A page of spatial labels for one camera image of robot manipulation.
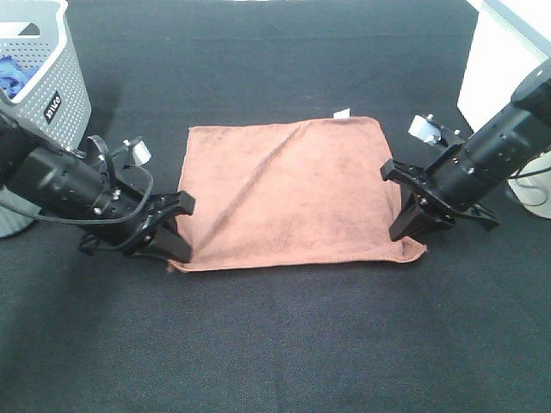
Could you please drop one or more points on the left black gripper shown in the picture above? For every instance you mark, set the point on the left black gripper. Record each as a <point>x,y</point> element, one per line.
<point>139,222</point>

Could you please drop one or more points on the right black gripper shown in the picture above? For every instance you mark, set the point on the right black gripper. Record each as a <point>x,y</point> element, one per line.
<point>426,209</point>

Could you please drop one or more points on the brown microfiber towel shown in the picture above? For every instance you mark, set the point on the brown microfiber towel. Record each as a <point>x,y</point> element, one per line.
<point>308,192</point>

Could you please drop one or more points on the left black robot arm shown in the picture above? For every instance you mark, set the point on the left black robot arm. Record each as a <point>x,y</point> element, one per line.
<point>106,193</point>

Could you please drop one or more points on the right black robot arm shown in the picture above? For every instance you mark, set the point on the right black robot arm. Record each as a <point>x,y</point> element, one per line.
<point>453,184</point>

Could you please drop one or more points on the black table cloth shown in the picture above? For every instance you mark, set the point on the black table cloth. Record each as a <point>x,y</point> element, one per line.
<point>466,328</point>

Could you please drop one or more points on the grey perforated laundry basket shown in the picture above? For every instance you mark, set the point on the grey perforated laundry basket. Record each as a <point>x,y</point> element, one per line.
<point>54,104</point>

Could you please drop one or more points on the white plastic basket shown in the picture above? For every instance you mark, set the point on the white plastic basket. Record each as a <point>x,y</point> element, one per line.
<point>511,39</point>

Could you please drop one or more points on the blue cloth in basket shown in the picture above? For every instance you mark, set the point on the blue cloth in basket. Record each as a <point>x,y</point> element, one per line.
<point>13,77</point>

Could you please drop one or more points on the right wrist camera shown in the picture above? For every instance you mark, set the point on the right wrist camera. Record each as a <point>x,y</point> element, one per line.
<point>427,130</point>

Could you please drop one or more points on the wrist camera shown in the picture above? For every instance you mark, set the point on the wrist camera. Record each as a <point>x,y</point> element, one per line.
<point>138,150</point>
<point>427,130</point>

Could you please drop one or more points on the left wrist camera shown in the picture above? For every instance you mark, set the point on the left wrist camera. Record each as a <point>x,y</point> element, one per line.
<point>138,150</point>

